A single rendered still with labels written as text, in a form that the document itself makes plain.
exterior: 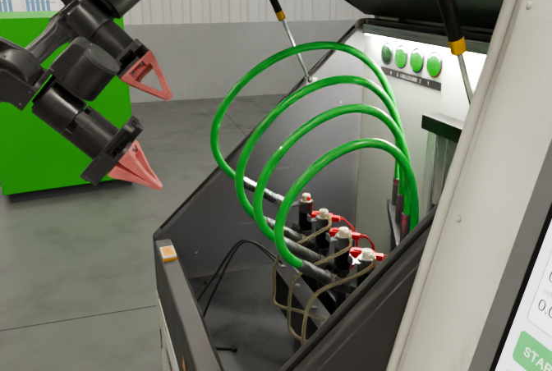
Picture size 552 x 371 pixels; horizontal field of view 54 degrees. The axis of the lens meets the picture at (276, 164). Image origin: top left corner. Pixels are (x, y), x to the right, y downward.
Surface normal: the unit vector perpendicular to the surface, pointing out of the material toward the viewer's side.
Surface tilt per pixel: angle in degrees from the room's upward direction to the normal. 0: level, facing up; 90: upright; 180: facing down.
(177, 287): 0
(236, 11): 90
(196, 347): 0
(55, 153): 90
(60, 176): 90
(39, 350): 0
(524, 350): 76
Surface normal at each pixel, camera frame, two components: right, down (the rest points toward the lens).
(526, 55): -0.91, -0.12
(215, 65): 0.29, 0.31
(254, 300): 0.00, -0.95
